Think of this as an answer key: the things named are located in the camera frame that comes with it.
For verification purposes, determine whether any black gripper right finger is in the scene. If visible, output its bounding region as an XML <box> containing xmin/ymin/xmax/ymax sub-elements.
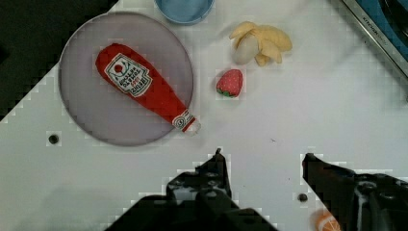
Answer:
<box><xmin>302</xmin><ymin>153</ymin><xmax>408</xmax><ymax>231</ymax></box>

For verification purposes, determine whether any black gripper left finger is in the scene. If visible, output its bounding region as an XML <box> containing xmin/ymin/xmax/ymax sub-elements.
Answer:
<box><xmin>105</xmin><ymin>151</ymin><xmax>276</xmax><ymax>231</ymax></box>

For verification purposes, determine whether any red plush ketchup bottle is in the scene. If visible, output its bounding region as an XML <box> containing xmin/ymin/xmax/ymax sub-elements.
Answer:
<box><xmin>95</xmin><ymin>43</ymin><xmax>201</xmax><ymax>136</ymax></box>

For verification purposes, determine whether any grey round plate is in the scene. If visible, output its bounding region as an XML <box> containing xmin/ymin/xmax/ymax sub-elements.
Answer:
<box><xmin>59</xmin><ymin>12</ymin><xmax>193</xmax><ymax>146</ymax></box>

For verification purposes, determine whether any orange slice toy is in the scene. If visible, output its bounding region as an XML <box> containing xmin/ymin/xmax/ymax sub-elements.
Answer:
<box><xmin>310</xmin><ymin>210</ymin><xmax>342</xmax><ymax>231</ymax></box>

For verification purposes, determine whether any red plush strawberry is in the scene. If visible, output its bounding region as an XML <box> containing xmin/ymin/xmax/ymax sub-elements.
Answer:
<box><xmin>216</xmin><ymin>69</ymin><xmax>243</xmax><ymax>97</ymax></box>

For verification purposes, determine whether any yellow plush peeled banana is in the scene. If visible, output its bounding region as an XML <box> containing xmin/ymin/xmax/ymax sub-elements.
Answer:
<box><xmin>229</xmin><ymin>21</ymin><xmax>293</xmax><ymax>66</ymax></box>

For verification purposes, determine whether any blue bowl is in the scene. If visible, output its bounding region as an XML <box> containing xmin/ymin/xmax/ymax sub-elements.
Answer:
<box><xmin>154</xmin><ymin>0</ymin><xmax>215</xmax><ymax>25</ymax></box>

